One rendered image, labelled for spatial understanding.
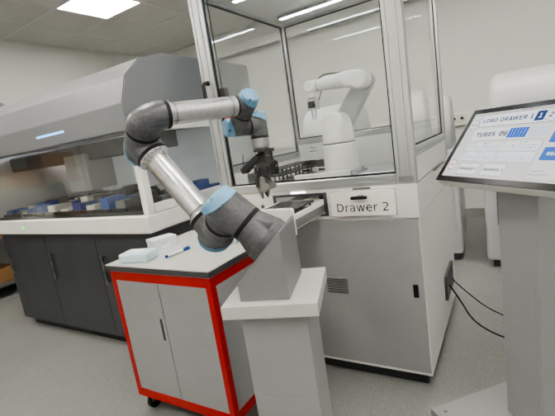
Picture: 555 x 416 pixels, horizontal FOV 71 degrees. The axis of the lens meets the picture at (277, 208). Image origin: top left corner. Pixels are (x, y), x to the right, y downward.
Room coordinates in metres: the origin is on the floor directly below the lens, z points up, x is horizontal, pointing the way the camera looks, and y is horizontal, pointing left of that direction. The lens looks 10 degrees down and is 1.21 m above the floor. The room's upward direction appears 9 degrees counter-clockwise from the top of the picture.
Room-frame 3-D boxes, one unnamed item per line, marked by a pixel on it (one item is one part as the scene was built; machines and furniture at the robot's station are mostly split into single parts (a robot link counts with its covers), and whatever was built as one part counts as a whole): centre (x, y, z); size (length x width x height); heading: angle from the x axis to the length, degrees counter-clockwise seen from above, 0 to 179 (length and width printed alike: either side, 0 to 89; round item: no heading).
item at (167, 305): (1.80, 0.40, 0.38); 0.62 x 0.58 x 0.76; 58
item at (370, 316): (2.22, -0.40, 0.40); 1.03 x 0.95 x 0.80; 58
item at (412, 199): (2.23, -0.39, 0.87); 1.02 x 0.95 x 0.14; 58
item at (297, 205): (1.73, -0.04, 0.87); 0.22 x 0.18 x 0.06; 148
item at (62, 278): (3.05, 1.17, 0.89); 1.86 x 1.21 x 1.78; 58
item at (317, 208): (1.74, -0.05, 0.86); 0.40 x 0.26 x 0.06; 148
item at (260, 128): (1.67, 0.03, 1.27); 0.09 x 0.08 x 0.11; 121
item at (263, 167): (1.66, 0.02, 1.11); 0.09 x 0.08 x 0.12; 58
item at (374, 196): (1.67, -0.37, 0.87); 0.29 x 0.02 x 0.11; 58
